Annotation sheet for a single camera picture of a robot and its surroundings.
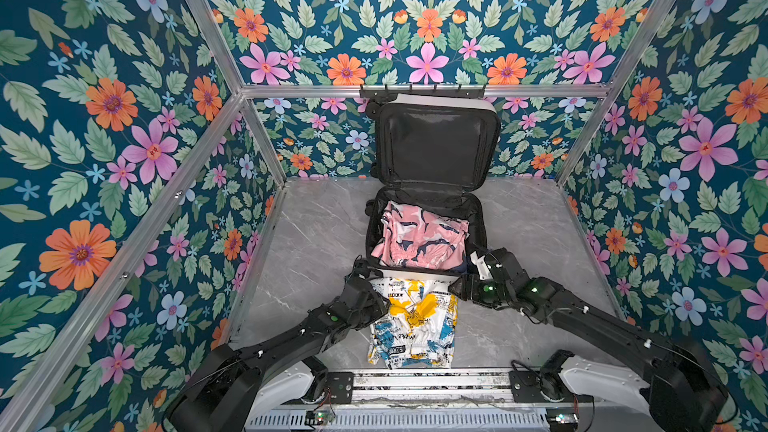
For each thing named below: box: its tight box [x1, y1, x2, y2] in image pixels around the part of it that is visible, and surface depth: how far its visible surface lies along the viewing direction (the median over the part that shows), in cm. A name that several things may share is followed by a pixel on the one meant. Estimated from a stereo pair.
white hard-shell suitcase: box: [365, 93, 501, 279], surface depth 93 cm
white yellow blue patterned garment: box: [368, 277, 458, 369], surface depth 82 cm
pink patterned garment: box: [371, 201, 469, 271], surface depth 94 cm
